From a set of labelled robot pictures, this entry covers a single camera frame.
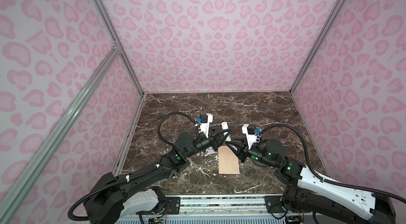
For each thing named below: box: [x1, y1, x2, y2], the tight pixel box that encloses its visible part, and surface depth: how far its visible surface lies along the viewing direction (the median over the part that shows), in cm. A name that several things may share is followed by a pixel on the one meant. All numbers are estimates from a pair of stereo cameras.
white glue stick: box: [220, 121, 229, 136], surface depth 65 cm
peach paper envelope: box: [218, 145, 241, 175], surface depth 86 cm
